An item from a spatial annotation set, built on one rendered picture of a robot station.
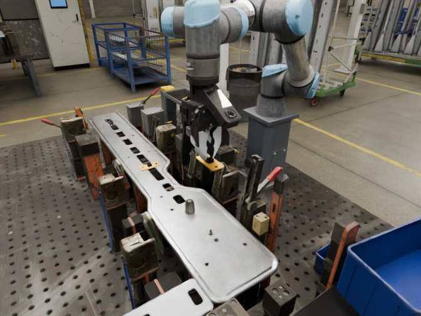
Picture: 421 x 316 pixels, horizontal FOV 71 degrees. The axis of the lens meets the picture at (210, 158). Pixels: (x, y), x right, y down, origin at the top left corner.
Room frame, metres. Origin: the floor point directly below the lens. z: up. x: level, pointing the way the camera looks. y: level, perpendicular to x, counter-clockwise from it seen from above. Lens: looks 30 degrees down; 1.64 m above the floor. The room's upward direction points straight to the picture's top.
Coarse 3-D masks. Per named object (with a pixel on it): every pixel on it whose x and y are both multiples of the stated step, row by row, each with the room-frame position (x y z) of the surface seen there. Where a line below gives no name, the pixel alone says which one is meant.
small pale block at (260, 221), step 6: (258, 216) 0.66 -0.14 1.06; (264, 216) 0.66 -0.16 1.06; (258, 222) 0.64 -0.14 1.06; (264, 222) 0.64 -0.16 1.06; (252, 228) 0.66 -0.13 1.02; (258, 228) 0.64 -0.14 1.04; (264, 228) 0.64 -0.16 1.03; (258, 234) 0.64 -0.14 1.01; (264, 234) 0.65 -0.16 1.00; (264, 240) 0.65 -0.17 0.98; (258, 288) 0.65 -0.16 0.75; (258, 294) 0.65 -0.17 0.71
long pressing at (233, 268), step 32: (96, 128) 1.44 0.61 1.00; (128, 128) 1.43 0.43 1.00; (128, 160) 1.09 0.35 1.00; (160, 160) 1.09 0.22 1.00; (160, 192) 0.86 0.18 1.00; (192, 192) 0.86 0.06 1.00; (160, 224) 0.70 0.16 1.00; (192, 224) 0.69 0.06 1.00; (224, 224) 0.69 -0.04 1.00; (192, 256) 0.57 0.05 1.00; (224, 256) 0.57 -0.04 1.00; (256, 256) 0.57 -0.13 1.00; (224, 288) 0.47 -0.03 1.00
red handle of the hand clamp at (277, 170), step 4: (276, 168) 0.79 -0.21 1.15; (280, 168) 0.79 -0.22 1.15; (272, 172) 0.78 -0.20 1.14; (276, 172) 0.78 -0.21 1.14; (280, 172) 0.79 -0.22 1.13; (268, 176) 0.77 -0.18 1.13; (272, 176) 0.77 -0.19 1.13; (276, 176) 0.78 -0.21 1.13; (264, 180) 0.77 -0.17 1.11; (268, 180) 0.77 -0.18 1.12; (272, 180) 0.77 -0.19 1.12; (260, 184) 0.76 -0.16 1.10; (264, 184) 0.76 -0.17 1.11; (260, 188) 0.75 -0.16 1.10; (264, 188) 0.75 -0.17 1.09; (260, 192) 0.75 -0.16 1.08; (256, 196) 0.74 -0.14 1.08; (248, 200) 0.73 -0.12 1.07
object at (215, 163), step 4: (208, 156) 0.68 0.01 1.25; (200, 160) 0.66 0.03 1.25; (208, 160) 0.65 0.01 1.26; (212, 160) 0.65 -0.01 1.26; (216, 160) 0.66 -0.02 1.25; (204, 164) 0.64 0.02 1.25; (208, 164) 0.64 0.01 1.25; (212, 164) 0.64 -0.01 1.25; (216, 164) 0.64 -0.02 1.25; (220, 164) 0.64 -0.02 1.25; (208, 168) 0.63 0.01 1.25; (212, 168) 0.62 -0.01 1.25; (216, 168) 0.62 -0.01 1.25; (220, 168) 0.62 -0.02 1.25
